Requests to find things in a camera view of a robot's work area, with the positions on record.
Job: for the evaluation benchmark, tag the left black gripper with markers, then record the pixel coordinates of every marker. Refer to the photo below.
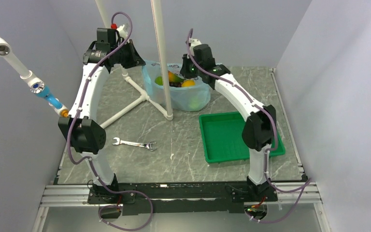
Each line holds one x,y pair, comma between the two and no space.
135,60

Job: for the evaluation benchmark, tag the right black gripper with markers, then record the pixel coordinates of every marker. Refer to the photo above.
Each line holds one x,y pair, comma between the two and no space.
184,71

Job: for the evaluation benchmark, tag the dark fake grapes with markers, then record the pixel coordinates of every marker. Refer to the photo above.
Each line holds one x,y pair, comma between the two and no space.
175,84

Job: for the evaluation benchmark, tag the light blue plastic bag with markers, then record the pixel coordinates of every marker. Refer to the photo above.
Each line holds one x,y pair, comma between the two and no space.
189,99

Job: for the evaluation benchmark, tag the green fake apple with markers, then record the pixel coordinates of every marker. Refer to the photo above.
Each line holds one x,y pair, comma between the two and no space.
159,80

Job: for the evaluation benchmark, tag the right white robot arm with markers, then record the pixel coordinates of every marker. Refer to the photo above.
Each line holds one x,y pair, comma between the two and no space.
220,79

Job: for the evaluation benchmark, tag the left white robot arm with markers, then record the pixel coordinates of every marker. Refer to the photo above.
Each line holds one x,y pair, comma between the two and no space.
85,137

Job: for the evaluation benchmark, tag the fake mango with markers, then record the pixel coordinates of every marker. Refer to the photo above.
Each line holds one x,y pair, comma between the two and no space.
173,78

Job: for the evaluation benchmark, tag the white PVC pipe stand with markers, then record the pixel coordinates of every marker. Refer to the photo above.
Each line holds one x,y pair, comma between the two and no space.
166,111

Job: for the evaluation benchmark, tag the green plastic tray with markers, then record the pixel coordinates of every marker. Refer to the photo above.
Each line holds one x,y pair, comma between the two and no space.
222,135

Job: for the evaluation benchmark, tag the silver combination wrench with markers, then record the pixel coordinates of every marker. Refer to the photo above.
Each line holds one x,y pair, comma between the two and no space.
148,146

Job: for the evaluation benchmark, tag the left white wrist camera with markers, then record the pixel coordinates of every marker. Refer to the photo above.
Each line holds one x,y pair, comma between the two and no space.
122,30

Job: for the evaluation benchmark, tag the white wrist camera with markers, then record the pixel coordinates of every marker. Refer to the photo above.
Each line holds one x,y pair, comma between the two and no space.
122,30
193,42

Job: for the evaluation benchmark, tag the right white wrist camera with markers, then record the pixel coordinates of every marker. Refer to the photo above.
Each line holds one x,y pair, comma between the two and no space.
193,42

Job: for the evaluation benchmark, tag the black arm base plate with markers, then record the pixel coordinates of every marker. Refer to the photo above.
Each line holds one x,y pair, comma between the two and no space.
180,197

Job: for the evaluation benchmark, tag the aluminium rail frame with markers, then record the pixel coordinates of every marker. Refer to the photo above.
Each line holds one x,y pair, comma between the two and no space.
77,196

